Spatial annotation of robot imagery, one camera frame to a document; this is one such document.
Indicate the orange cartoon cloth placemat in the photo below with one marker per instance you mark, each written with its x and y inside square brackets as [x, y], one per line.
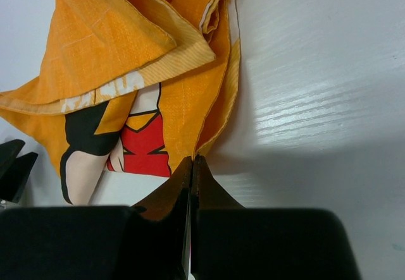
[130, 86]

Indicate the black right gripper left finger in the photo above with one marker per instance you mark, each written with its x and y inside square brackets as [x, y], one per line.
[156, 240]

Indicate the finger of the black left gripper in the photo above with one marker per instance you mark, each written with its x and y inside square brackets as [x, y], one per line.
[9, 161]
[15, 178]

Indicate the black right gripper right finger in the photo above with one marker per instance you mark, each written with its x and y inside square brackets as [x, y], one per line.
[230, 241]

